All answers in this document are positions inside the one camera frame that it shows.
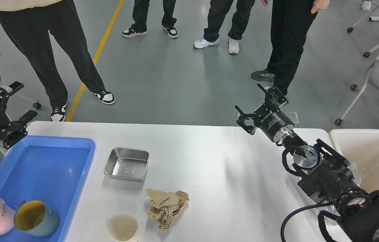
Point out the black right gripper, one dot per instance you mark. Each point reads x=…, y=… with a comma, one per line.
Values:
x=268, y=117

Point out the blue-green mug yellow inside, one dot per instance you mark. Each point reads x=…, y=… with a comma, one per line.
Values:
x=36, y=218

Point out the stainless steel rectangular tray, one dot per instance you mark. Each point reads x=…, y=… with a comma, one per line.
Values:
x=127, y=164

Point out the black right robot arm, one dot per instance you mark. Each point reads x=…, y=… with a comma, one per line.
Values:
x=324, y=173

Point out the blue plastic tray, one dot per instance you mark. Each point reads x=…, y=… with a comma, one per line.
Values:
x=47, y=168

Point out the person in cream top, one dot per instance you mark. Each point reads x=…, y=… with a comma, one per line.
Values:
x=29, y=24

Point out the person with grey sneakers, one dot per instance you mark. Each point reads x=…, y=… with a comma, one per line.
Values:
x=290, y=22

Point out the white plastic bin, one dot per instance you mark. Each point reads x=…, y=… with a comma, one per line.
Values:
x=361, y=147

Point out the crumpled brown paper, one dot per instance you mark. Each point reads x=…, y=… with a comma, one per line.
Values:
x=165, y=207

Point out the white paper cup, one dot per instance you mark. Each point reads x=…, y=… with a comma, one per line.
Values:
x=123, y=227

